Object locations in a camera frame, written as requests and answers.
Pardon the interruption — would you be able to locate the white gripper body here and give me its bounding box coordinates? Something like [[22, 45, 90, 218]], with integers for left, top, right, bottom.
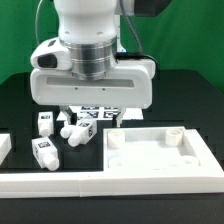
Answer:
[[30, 59, 155, 109]]

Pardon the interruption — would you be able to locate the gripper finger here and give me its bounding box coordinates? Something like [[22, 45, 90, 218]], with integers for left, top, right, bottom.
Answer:
[[115, 108, 126, 128], [60, 106, 77, 125]]

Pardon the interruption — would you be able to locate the white block at left edge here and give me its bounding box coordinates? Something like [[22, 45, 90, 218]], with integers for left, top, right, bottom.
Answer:
[[0, 134, 12, 165]]

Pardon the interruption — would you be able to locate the white U-shaped fence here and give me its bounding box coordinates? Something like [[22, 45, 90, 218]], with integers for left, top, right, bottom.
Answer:
[[0, 129, 224, 200]]

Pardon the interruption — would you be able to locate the white square tabletop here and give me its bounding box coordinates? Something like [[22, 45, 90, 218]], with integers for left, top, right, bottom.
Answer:
[[103, 126, 223, 175]]

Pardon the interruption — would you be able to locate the grey cable loop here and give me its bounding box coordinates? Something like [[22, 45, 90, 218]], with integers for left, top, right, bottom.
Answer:
[[34, 0, 46, 48]]

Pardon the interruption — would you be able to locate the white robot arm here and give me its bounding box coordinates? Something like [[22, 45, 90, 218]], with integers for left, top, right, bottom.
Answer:
[[30, 0, 172, 126]]

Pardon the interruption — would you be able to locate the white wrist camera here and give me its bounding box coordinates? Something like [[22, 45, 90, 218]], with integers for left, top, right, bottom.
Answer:
[[30, 37, 72, 70]]

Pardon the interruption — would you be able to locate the white sheet with markers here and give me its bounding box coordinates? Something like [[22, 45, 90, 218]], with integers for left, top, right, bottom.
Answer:
[[56, 104, 144, 122]]

